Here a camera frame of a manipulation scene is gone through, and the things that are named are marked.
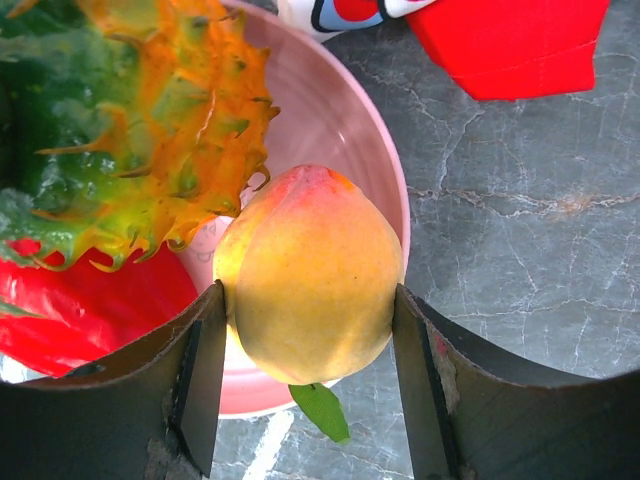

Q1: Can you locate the white cartoon print cloth bag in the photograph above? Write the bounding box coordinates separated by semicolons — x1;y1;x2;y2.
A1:
276;0;609;101

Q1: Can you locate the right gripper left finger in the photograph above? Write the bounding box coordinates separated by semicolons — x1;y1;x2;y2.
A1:
1;282;226;479

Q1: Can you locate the pink plate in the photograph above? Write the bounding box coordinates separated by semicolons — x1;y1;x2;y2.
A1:
0;0;413;420

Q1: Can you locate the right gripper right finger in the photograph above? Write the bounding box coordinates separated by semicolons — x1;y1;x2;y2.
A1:
393;286;639;479

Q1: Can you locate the fake orange peach fruit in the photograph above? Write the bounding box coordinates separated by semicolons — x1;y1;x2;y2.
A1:
211;163;406;445

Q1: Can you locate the red fake bell pepper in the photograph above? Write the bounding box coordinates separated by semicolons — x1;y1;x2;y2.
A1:
1;247;197;377

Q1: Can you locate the fake pineapple green crown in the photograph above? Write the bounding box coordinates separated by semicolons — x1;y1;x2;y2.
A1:
1;1;279;272

